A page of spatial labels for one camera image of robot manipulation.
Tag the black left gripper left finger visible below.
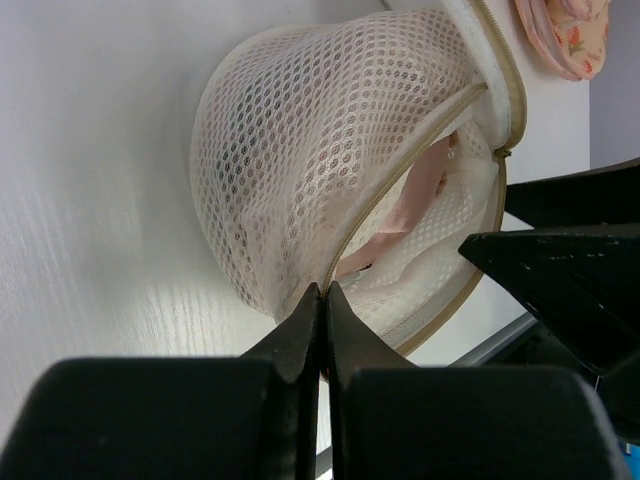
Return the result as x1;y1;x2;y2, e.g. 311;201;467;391
1;285;320;479

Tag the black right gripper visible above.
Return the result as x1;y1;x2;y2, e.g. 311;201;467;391
459;223;639;445

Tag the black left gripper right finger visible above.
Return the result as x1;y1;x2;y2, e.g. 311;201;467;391
323;285;630;479

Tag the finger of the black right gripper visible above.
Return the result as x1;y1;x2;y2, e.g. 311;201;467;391
505;158;639;228

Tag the pink satin bra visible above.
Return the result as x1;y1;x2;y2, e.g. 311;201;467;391
335;132;458;278

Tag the round beige mesh laundry bag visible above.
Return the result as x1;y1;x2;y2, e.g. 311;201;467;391
189;1;527;354

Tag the orange floral bag lower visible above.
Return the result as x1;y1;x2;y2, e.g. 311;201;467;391
514;0;580;82

